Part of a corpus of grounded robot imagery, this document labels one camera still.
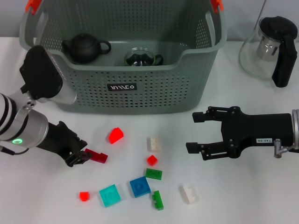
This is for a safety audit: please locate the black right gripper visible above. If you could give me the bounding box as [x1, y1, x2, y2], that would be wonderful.
[185, 106, 294, 161]

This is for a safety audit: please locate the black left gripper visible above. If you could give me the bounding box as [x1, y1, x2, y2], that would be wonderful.
[37, 120, 93, 168]

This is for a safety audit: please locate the dark red long block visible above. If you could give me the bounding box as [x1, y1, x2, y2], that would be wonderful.
[84, 148, 108, 164]

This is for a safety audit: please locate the small red slope block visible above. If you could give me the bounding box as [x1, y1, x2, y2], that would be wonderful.
[78, 191, 91, 202]

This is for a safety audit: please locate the bright red slope block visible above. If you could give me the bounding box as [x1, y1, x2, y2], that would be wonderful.
[108, 127, 125, 145]

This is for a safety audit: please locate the teal square block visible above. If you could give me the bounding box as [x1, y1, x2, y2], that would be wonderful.
[99, 184, 122, 208]

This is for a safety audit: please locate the white building block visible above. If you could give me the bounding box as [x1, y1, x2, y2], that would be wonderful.
[146, 135, 164, 153]
[179, 184, 199, 205]

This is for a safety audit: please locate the glass teacup black sleeve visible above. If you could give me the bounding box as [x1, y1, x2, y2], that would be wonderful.
[124, 46, 164, 68]

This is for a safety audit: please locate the small red square block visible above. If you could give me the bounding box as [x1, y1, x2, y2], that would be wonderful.
[146, 154, 158, 166]

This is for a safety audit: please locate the blue square flat block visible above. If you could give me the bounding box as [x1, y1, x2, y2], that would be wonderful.
[129, 176, 151, 198]

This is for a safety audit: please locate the grey perforated storage bin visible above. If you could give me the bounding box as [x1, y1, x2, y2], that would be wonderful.
[18, 0, 227, 116]

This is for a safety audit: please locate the green flat rectangular block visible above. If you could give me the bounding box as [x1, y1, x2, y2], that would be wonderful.
[145, 168, 164, 181]

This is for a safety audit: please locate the green notched small block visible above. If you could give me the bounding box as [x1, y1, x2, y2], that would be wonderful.
[151, 190, 165, 211]

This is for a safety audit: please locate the right wrist silver connector plug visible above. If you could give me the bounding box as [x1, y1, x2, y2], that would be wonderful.
[273, 139, 292, 159]

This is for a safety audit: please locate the black clay teapot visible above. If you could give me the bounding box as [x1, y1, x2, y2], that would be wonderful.
[62, 33, 112, 65]

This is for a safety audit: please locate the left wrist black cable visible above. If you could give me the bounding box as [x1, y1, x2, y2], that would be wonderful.
[0, 146, 30, 155]

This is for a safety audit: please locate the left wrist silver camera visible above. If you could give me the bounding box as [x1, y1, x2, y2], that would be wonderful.
[20, 45, 77, 105]

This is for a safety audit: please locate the glass pitcher black handle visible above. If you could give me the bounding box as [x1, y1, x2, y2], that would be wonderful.
[238, 15, 299, 89]

